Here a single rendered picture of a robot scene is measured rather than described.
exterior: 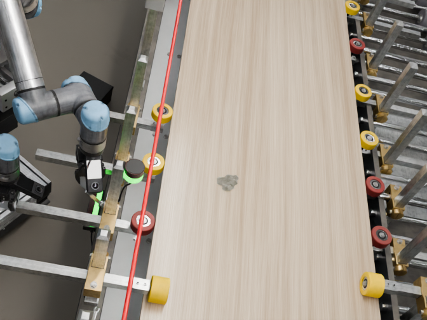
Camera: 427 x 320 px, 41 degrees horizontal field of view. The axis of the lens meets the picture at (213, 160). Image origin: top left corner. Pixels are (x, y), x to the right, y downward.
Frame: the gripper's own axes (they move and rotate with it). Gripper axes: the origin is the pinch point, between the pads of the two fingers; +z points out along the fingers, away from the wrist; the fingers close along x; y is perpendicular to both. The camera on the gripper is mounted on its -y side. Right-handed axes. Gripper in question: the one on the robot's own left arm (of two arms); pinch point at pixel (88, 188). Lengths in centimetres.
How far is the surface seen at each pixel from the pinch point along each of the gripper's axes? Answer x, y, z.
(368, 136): -119, 19, 10
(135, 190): -25, 22, 39
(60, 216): 8.2, -0.1, 14.9
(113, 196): -7.8, -2.0, 3.0
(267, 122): -77, 31, 11
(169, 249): -23.8, -19.5, 10.8
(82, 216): 1.2, -1.3, 14.8
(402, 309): -104, -51, 19
